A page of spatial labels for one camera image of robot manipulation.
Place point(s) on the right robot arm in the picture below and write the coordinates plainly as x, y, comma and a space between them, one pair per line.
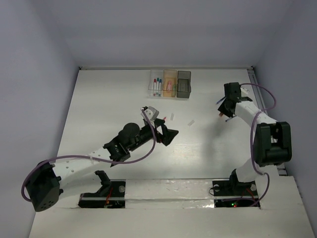
270, 140

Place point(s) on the blue capped white marker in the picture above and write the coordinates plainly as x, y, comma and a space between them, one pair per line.
160, 85

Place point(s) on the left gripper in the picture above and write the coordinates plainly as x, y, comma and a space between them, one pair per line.
167, 134

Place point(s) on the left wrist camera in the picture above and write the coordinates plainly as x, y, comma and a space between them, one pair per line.
149, 113

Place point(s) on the red capped white marker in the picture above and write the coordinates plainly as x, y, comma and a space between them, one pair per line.
155, 84

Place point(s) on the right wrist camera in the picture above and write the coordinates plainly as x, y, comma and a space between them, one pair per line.
244, 90

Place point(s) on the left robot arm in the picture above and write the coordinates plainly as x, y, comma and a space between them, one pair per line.
50, 181

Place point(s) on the green highlighter marker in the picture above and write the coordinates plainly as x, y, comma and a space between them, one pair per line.
174, 90

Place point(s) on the clear plastic container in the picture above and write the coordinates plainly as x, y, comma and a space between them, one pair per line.
155, 73

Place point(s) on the orange plastic container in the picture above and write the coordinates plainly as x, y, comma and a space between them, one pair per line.
169, 75

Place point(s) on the grey plastic container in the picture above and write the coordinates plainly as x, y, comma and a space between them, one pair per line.
183, 84

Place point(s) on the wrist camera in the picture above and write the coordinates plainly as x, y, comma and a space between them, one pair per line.
149, 113
244, 90

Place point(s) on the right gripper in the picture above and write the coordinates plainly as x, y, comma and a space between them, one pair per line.
223, 109

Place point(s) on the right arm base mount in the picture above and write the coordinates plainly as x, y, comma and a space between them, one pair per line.
230, 193

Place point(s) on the teal capped white marker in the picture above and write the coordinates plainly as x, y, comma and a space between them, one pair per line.
157, 83

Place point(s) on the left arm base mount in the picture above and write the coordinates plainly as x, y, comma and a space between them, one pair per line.
111, 194

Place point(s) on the pink highlighter marker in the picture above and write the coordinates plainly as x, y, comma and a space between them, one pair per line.
169, 86

